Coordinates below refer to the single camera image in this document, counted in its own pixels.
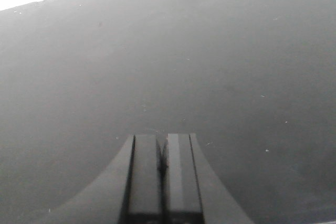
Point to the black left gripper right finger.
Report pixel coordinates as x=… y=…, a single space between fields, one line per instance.
x=193 y=193

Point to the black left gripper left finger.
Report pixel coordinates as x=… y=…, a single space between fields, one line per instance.
x=127 y=191

